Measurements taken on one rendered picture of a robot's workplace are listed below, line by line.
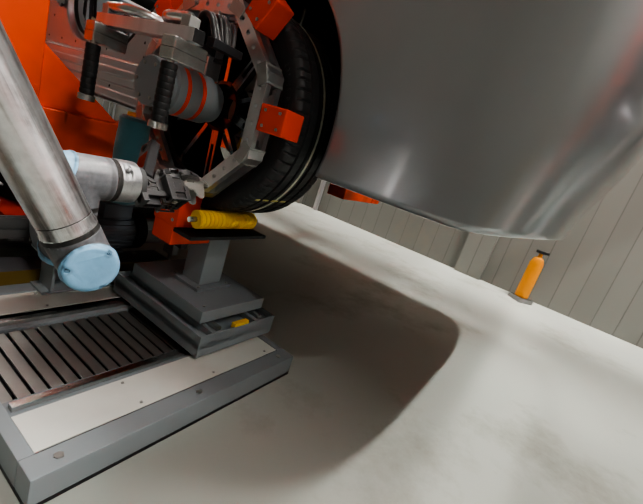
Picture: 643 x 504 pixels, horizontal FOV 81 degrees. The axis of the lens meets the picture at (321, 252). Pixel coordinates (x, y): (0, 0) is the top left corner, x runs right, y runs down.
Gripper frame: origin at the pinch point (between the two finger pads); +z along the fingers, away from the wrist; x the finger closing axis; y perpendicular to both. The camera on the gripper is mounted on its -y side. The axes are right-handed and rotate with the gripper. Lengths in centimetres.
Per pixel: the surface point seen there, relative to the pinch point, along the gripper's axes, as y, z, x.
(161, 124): -9.7, -14.0, 7.2
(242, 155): -4.0, 6.7, 10.5
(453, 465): 103, 55, 15
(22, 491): 55, -40, -30
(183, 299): 22.7, 12.7, -36.5
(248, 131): -8.9, 6.9, 14.7
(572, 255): 71, 398, 75
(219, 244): 6.7, 27.4, -28.0
